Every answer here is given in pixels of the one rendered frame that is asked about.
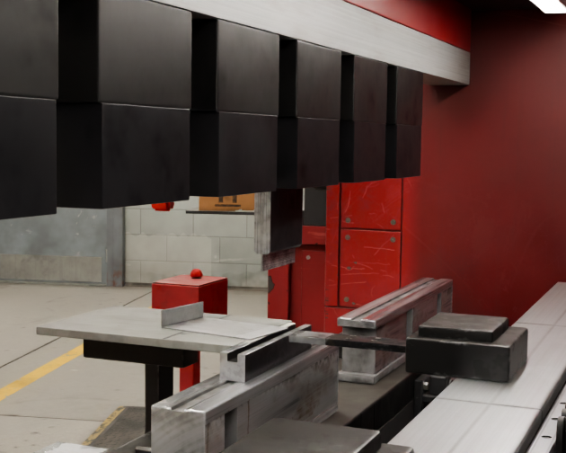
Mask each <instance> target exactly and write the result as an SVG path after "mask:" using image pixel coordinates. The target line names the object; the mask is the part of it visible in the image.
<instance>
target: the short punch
mask: <svg viewBox="0 0 566 453"><path fill-rule="evenodd" d="M302 228H303V189H277V190H276V191H269V192H260V193H254V251H255V252H256V253H258V254H261V271H267V270H270V269H274V268H277V267H280V266H283V265H287V264H290V263H293V262H295V250H296V247H298V246H300V245H301V244H302Z"/></svg>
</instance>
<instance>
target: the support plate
mask: <svg viewBox="0 0 566 453"><path fill-rule="evenodd" d="M161 310H164V309H155V308H145V307H134V306H110V307H106V308H103V309H99V310H96V311H92V312H89V313H86V314H82V315H77V316H73V317H69V318H67V319H63V320H59V321H56V322H53V323H49V324H44V325H40V326H37V327H36V334H39V335H48V336H57V337H66V338H76V339H84V340H93V341H102V342H119V343H127V344H136V345H145V346H155V347H164V348H172V349H181V350H190V351H207V352H216V353H220V352H221V351H225V350H227V349H230V348H232V347H234V346H236V345H238V344H240V343H243V342H245V341H248V340H242V339H235V338H228V337H222V336H215V335H208V334H202V333H190V332H184V333H186V334H177V335H174V336H172V337H170V338H167V339H163V338H165V337H168V336H171V335H173V334H176V333H180V332H182V331H176V330H170V329H163V328H161ZM224 316H226V315H219V314H209V313H203V317H209V318H216V319H218V318H221V317H224ZM222 319H224V320H231V321H237V322H245V323H252V324H265V325H273V326H281V325H283V324H287V323H292V321H291V320H281V319H270V318H260V317H249V316H239V315H230V316H228V317H225V318H222Z"/></svg>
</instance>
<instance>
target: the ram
mask: <svg viewBox="0 0 566 453"><path fill-rule="evenodd" d="M148 1H152V2H156V3H159V4H165V5H169V6H172V7H176V8H179V9H182V10H186V11H190V12H191V14H192V20H195V19H220V20H224V21H227V22H233V23H237V24H240V25H243V26H247V27H251V28H254V29H257V30H261V31H267V32H270V33H274V34H278V35H279V40H301V41H304V42H308V43H312V44H315V45H318V46H322V47H326V48H329V49H335V50H338V51H341V54H342V55H356V56H360V57H363V58H369V59H373V60H376V61H379V62H383V63H386V64H387V66H388V67H403V68H407V69H410V70H413V71H417V72H421V73H423V83H424V84H427V85H469V84H470V54H471V53H470V49H471V19H472V10H471V9H469V8H468V7H466V6H464V5H463V4H460V3H458V2H457V1H456V0H148Z"/></svg>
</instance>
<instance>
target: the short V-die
mask: <svg viewBox="0 0 566 453"><path fill-rule="evenodd" d="M287 328H288V330H285V331H282V332H279V333H274V334H270V335H267V336H264V337H262V338H260V339H258V340H256V341H254V342H250V343H248V342H243V343H240V344H238V345H236V346H234V347H232V348H230V349H227V350H225V351H221V352H220V378H219V379H221V380H229V381H237V382H244V383H245V382H247V381H248V380H250V379H252V378H255V377H257V376H259V375H260V374H262V373H264V372H266V371H268V370H270V369H273V368H274V367H276V366H277V365H279V364H281V363H283V362H285V361H287V360H290V359H292V358H294V357H295V356H297V355H299V354H300V353H302V352H304V351H307V350H309V349H311V344H308V343H299V342H289V335H290V334H292V333H296V332H298V331H310V332H311V331H312V326H311V325H310V324H303V325H301V326H299V327H297V328H296V324H292V325H290V326H287Z"/></svg>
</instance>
